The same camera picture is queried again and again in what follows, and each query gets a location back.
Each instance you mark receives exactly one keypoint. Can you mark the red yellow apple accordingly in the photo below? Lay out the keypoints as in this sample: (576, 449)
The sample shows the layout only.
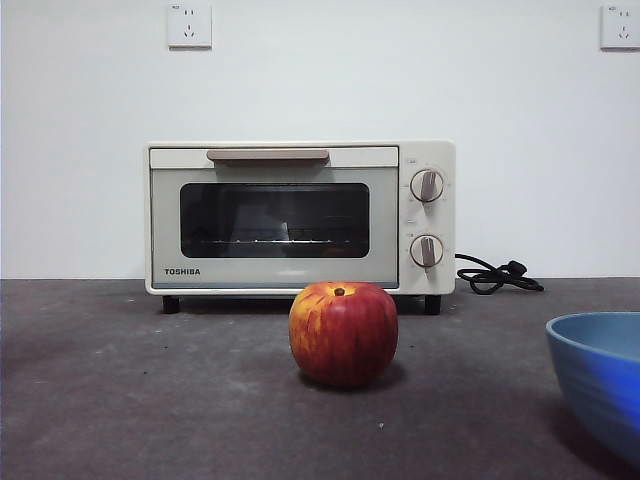
(342, 335)

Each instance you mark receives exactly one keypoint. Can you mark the blue bowl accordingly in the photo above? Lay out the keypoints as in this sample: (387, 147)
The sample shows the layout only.
(600, 380)

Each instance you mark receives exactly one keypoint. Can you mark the beige oven knob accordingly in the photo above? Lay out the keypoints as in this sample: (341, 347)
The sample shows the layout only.
(426, 250)
(427, 186)

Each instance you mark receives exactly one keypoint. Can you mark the cream Toshiba toaster oven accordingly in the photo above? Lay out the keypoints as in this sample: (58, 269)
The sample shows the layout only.
(430, 150)

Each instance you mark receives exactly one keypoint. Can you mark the white wall socket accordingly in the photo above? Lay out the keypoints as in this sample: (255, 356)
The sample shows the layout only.
(189, 27)
(622, 27)

